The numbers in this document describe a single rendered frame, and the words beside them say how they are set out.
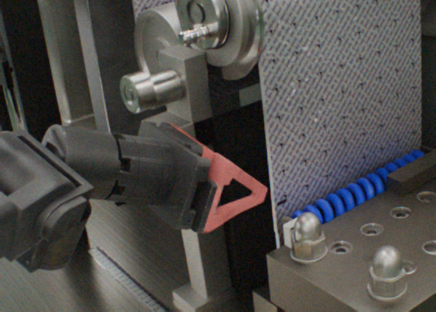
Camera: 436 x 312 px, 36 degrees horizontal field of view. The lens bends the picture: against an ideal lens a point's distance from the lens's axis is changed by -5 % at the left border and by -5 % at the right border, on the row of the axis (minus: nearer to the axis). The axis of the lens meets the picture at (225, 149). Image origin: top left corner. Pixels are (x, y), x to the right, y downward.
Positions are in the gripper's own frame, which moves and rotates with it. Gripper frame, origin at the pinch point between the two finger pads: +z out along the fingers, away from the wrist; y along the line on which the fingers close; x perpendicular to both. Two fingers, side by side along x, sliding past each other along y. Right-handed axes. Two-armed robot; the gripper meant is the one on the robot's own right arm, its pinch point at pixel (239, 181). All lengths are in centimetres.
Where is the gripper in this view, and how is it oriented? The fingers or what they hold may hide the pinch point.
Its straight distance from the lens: 66.9
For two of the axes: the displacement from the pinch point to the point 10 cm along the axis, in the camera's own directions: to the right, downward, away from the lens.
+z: 7.8, 1.2, 6.1
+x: 3.0, -9.3, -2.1
